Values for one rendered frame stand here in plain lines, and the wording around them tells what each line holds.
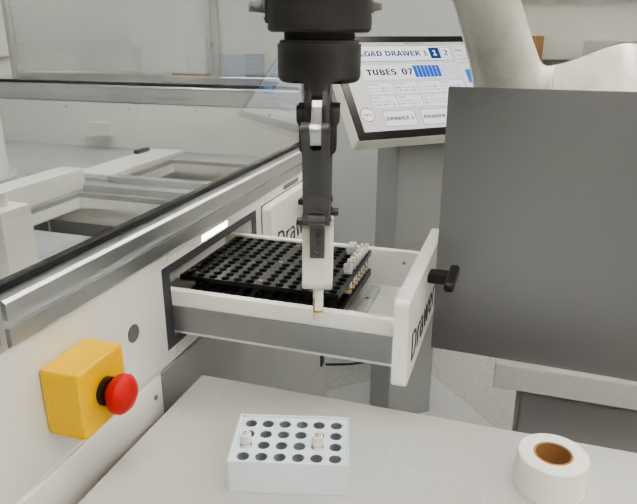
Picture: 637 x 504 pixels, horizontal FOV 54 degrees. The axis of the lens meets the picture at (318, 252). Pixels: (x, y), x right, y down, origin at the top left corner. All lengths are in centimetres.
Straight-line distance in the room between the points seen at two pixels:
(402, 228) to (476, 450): 110
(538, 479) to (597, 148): 41
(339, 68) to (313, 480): 40
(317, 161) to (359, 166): 192
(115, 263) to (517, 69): 68
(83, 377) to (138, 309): 16
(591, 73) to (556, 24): 325
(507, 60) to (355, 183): 151
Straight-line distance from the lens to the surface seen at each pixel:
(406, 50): 177
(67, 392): 64
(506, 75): 106
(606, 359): 95
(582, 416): 102
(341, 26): 54
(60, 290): 65
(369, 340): 74
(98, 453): 76
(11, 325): 61
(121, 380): 63
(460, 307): 93
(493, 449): 77
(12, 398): 63
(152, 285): 78
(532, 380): 95
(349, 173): 248
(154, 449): 76
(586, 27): 432
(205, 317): 81
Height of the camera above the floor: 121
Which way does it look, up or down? 19 degrees down
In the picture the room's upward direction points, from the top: straight up
